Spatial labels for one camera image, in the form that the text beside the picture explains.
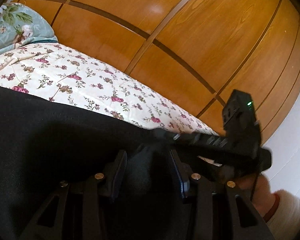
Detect right hand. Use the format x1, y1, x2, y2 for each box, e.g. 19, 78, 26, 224
235, 174, 276, 217

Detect white sleeve right forearm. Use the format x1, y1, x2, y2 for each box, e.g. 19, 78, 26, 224
264, 190, 300, 239

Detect light blue floral pillow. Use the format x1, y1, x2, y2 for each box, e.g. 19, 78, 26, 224
0, 3, 58, 55

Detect black camera box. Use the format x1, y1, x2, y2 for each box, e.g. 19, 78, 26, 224
222, 89, 261, 150

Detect orange wooden wardrobe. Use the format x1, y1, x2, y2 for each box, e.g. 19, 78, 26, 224
16, 0, 300, 140

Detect floral white bedspread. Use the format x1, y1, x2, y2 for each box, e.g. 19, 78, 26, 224
0, 43, 213, 134

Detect black pants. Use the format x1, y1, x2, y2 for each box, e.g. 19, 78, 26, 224
0, 87, 180, 239

